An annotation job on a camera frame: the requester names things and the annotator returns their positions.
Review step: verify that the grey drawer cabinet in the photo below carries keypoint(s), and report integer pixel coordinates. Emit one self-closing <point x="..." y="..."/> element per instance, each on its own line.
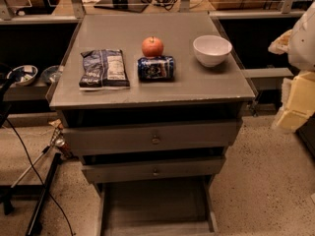
<point x="194" y="94"/>

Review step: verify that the middle grey drawer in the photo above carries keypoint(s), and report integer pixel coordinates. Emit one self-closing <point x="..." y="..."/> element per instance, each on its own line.
<point x="157" y="169"/>

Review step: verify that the open bottom grey drawer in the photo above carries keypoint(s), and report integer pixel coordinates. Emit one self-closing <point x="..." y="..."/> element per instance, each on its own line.
<point x="162" y="207"/>

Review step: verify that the blue chip bag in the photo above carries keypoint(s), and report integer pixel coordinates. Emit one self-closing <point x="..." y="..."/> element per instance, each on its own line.
<point x="103" y="69"/>

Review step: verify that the red apple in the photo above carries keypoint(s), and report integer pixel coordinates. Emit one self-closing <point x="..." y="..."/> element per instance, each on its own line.
<point x="152" y="47"/>

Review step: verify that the bowl with small items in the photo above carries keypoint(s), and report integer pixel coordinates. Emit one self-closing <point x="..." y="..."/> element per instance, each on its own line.
<point x="23" y="75"/>

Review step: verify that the blue soda can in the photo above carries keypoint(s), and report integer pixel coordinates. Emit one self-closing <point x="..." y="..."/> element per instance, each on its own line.
<point x="156" y="68"/>

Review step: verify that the black monitor stand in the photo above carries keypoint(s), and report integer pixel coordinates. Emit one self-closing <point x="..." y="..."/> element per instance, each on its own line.
<point x="134" y="6"/>

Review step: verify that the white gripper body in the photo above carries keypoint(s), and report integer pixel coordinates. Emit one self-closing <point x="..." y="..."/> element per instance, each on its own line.
<point x="304" y="46"/>

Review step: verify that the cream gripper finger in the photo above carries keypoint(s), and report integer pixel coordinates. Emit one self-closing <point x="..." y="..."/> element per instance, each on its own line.
<point x="280" y="45"/>
<point x="298" y="102"/>

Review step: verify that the top grey drawer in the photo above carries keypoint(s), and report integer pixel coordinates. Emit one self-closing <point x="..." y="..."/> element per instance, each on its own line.
<point x="151" y="137"/>

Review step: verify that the clear glass bowl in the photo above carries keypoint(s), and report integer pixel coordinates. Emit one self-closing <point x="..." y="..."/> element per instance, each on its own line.
<point x="51" y="74"/>

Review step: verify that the white ceramic bowl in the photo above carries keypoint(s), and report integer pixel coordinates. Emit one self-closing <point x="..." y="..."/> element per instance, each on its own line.
<point x="211" y="50"/>

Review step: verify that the black stand base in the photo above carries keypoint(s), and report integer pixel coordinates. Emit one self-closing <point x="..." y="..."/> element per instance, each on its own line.
<point x="38" y="193"/>

